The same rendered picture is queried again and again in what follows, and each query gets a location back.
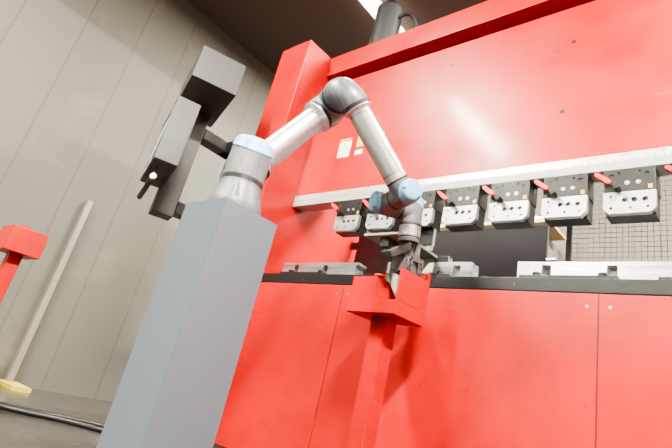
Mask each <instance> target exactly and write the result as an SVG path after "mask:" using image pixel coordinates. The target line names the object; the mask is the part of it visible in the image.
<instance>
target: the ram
mask: <svg viewBox="0 0 672 448"><path fill-rule="evenodd" d="M351 80H353V81H355V82H356V83H357V84H358V85H359V86H360V87H361V88H362V89H363V90H364V92H365V93H366V95H367V97H368V98H369V100H370V102H371V103H370V108H371V110H372V112H373V114H374V116H375V117H376V119H377V121H378V123H379V125H380V126H381V128H382V130H383V131H384V130H385V132H384V134H385V135H386V137H387V139H388V141H389V143H390V144H391V146H392V148H393V150H394V151H395V153H396V155H397V157H398V159H399V160H400V162H401V164H402V166H403V168H404V169H405V171H406V173H407V175H408V177H409V178H410V179H415V180H421V179H429V178H436V177H444V176H451V175H459V174H466V173H474V172H481V171H489V170H496V169H504V168H511V167H519V166H526V165H534V164H541V163H549V162H556V161H564V160H571V159H579V158H586V157H594V156H601V155H609V154H616V153H624V152H631V151H639V150H646V149H654V148H661V147H669V146H672V0H595V1H592V2H588V3H585V4H582V5H579V6H576V7H573V8H570V9H567V10H564V11H561V12H558V13H555V14H551V15H548V16H545V17H542V18H539V19H536V20H533V21H530V22H527V23H524V24H521V25H518V26H515V27H511V28H508V29H505V30H502V31H499V32H496V33H493V34H490V35H487V36H484V37H481V38H478V39H474V40H471V41H468V42H465V43H462V44H459V45H456V46H453V47H450V48H447V49H444V50H441V51H438V52H434V53H431V54H428V55H425V56H422V57H419V58H416V59H413V60H410V61H407V62H404V63H401V64H397V65H394V66H391V67H388V68H385V69H382V70H379V71H376V72H373V73H370V74H367V75H364V76H361V77H357V78H354V79H351ZM358 136H359V135H358V134H357V132H356V130H355V128H354V126H353V125H352V123H351V121H350V119H349V118H345V117H344V118H343V119H342V120H341V122H340V123H339V124H338V125H336V126H335V127H332V128H330V129H329V130H328V131H326V132H318V133H317V134H315V135H314V136H313V137H312V139H311V142H310V146H309V150H308V153H307V157H306V160H305V164H304V167H303V171H302V174H301V178H300V182H299V185H298V189H297V192H296V196H301V195H309V194H316V193H324V192H331V191H339V190H346V189H354V188H361V187H369V186H376V185H384V184H385V182H384V180H383V179H382V177H381V175H380V173H379V171H378V170H377V168H376V166H375V164H374V162H373V161H372V159H371V157H370V155H369V153H368V152H367V150H366V148H365V146H364V145H363V146H359V147H356V145H357V140H358ZM348 138H353V140H352V144H351V148H350V152H349V156H346V157H341V158H337V154H338V150H339V146H340V142H341V140H344V139H348ZM359 148H363V149H362V154H357V155H354V153H355V149H359ZM652 165H656V168H657V170H658V172H659V174H660V176H666V175H672V174H670V173H669V172H667V171H666V170H665V168H664V167H665V165H671V166H672V155H667V156H658V157H650V158H642V159H634V160H626V161H618V162H610V163H602V164H594V165H586V166H577V167H569V168H561V169H553V170H545V171H537V172H529V173H521V174H513V175H505V176H496V177H488V178H480V179H472V180H464V181H456V182H448V183H440V184H432V185H424V186H422V191H423V192H424V191H433V190H437V191H441V192H442V193H443V194H445V195H446V192H447V189H450V188H459V187H468V186H477V185H480V186H481V187H482V186H484V185H485V186H487V187H488V188H489V189H491V190H492V184H494V183H503V182H512V181H520V180H529V179H530V180H531V181H532V182H533V184H534V185H535V186H536V187H537V188H539V187H538V186H537V185H536V184H535V183H534V180H539V181H540V182H542V183H544V178H547V177H555V176H564V175H573V174H582V173H588V174H589V175H590V177H591V178H592V180H593V182H594V183H597V182H600V181H599V180H597V179H596V178H595V177H594V174H595V173H599V174H601V175H603V176H604V171H608V170H617V169H626V168H634V167H643V166H652ZM372 193H373V192H367V193H359V194H351V195H343V196H335V197H326V198H318V199H310V200H302V201H294V203H293V207H294V208H296V209H297V210H299V211H301V212H310V211H320V210H330V209H333V207H332V206H331V203H334V204H335V205H336V206H337V207H339V203H340V201H345V200H354V199H365V200H366V201H367V202H369V199H370V196H371V194H372Z"/></svg>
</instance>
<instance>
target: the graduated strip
mask: <svg viewBox="0 0 672 448"><path fill-rule="evenodd" d="M667 155H672V146H669V147H661V148H654V149H646V150H639V151H631V152H624V153H616V154H609V155H601V156H594V157H586V158H579V159H571V160H564V161H556V162H549V163H541V164H534V165H526V166H519V167H511V168H504V169H496V170H489V171H481V172H474V173H466V174H459V175H451V176H444V177H436V178H429V179H421V180H416V181H418V182H419V183H420V184H421V186H424V185H432V184H440V183H448V182H456V181H464V180H472V179H480V178H488V177H496V176H505V175H513V174H521V173H529V172H537V171H545V170H553V169H561V168H569V167H577V166H586V165H594V164H602V163H610V162H618V161H626V160H634V159H642V158H650V157H658V156H667ZM383 190H389V189H388V187H387V186H386V184H384V185H376V186H369V187H361V188H354V189H346V190H339V191H331V192H324V193H316V194H309V195H301V196H295V199H294V201H302V200H310V199H318V198H326V197H335V196H343V195H351V194H359V193H367V192H374V191H383Z"/></svg>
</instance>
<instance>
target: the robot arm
mask: <svg viewBox="0 0 672 448"><path fill-rule="evenodd" d="M370 103H371V102H370V100H369V98H368V97H367V95H366V93H365V92H364V90H363V89H362V88H361V87H360V86H359V85H358V84H357V83H356V82H355V81H353V80H351V79H349V78H346V77H337V78H334V79H332V80H330V81H329V82H328V83H327V84H326V86H325V87H324V88H323V90H322V91H321V92H320V93H319V94H318V95H317V96H316V97H315V98H313V99H312V100H310V101H309V102H308V103H306V104H305V106H304V111H303V112H302V113H301V114H299V115H298V116H297V117H295V118H294V119H293V120H291V121H290V122H289V123H287V124H286V125H285V126H283V127H282V128H280V129H279V130H278V131H276V132H275V133H274V134H272V135H271V136H270V137H268V138H267V139H266V140H263V139H261V138H258V137H255V136H252V135H246V134H242V135H238V136H237V137H236V138H235V140H234V142H233V146H232V149H231V151H230V154H229V156H228V158H227V160H226V162H225V164H224V166H223V167H222V168H221V170H220V172H219V177H218V182H219V184H218V185H217V186H216V187H215V189H214V190H213V191H212V192H211V194H210V195H209V196H208V198H207V200H210V199H217V198H224V197H227V198H229V199H231V200H233V201H235V202H236V203H238V204H240V205H242V206H244V207H245V208H247V209H249V210H251V211H253V212H254V213H256V214H258V215H260V216H261V192H262V189H263V186H264V182H265V180H266V179H268V178H269V177H270V175H271V169H272V168H274V167H275V166H276V165H277V164H279V163H280V162H281V161H283V160H284V159H285V158H286V157H288V156H289V155H290V154H291V153H293V152H294V151H295V150H296V149H298V148H299V147H300V146H301V145H303V144H304V143H305V142H307V141H308V140H309V139H310V138H312V137H313V136H314V135H315V134H317V133H318V132H326V131H328V130H329V129H330V128H332V127H335V126H336V125H338V124H339V123H340V122H341V120H342V119H343V118H344V117H345V118H349V119H350V121H351V123H352V125H353V126H354V128H355V130H356V132H357V134H358V135H359V137H360V139H361V141H362V143H363V144H364V146H365V148H366V150H367V152H368V153H369V155H370V157H371V159H372V161H373V162H374V164H375V166H376V168H377V170H378V171H379V173H380V175H381V177H382V179H383V180H384V182H385V184H386V186H387V187H388V189H389V191H387V192H386V193H384V192H382V191H381V192H380V191H374V192H373V193H372V194H371V196H370V199H369V203H368V207H369V210H370V211H371V212H374V213H377V214H378V215H379V214H380V215H384V216H387V217H391V218H394V219H398V220H400V222H399V232H398V243H400V244H399V245H396V246H393V247H387V248H386V249H385V250H382V251H381V256H382V258H389V259H390V258H392V263H391V264H390V269H389V280H390V285H391V287H392V291H393V294H394V296H395V298H396V292H397V286H398V281H399V275H400V270H401V267H403V268H405V269H407V270H409V271H410V272H412V273H414V274H416V275H417V276H419V275H422V271H423V262H424V260H421V259H420V252H421V244H420V243H419V239H420V234H421V223H422V215H423V210H424V209H423V206H424V203H423V202H424V201H423V198H422V197H421V196H422V192H423V191H422V186H421V184H420V183H419V182H418V181H416V180H415V179H410V178H409V177H408V175H407V173H406V171H405V169H404V168H403V166H402V164H401V162H400V160H399V159H398V157H397V155H396V153H395V151H394V150H393V148H392V146H391V144H390V143H389V141H388V139H387V137H386V135H385V134H384V132H383V130H382V128H381V126H380V125H379V123H378V121H377V119H376V117H375V116H374V114H373V112H372V110H371V108H370ZM420 264H422V268H421V271H420ZM398 273H399V274H398Z"/></svg>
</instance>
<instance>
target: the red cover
mask: <svg viewBox="0 0 672 448"><path fill-rule="evenodd" d="M592 1H595V0H487V1H484V2H482V3H479V4H476V5H474V6H471V7H468V8H466V9H463V10H460V11H458V12H455V13H452V14H450V15H447V16H444V17H442V18H439V19H436V20H434V21H431V22H428V23H426V24H423V25H420V26H418V27H415V28H412V29H410V30H407V31H404V32H402V33H399V34H396V35H394V36H391V37H388V38H386V39H383V40H380V41H378V42H375V43H372V44H369V45H367V46H364V47H361V48H359V49H356V50H353V51H351V52H348V53H345V54H343V55H340V56H337V57H335V58H332V59H331V62H330V66H329V69H328V73H327V78H329V79H330V80H332V79H334V78H337V77H346V78H349V79H354V78H357V77H361V76H364V75H367V74H370V73H373V72H376V71H379V70H382V69H385V68H388V67H391V66H394V65H397V64H401V63H404V62H407V61H410V60H413V59H416V58H419V57H422V56H425V55H428V54H431V53H434V52H438V51H441V50H444V49H447V48H450V47H453V46H456V45H459V44H462V43H465V42H468V41H471V40H474V39H478V38H481V37H484V36H487V35H490V34H493V33H496V32H499V31H502V30H505V29H508V28H511V27H515V26H518V25H521V24H524V23H527V22H530V21H533V20H536V19H539V18H542V17H545V16H548V15H551V14H555V13H558V12H561V11H564V10H567V9H570V8H573V7H576V6H579V5H582V4H585V3H588V2H592Z"/></svg>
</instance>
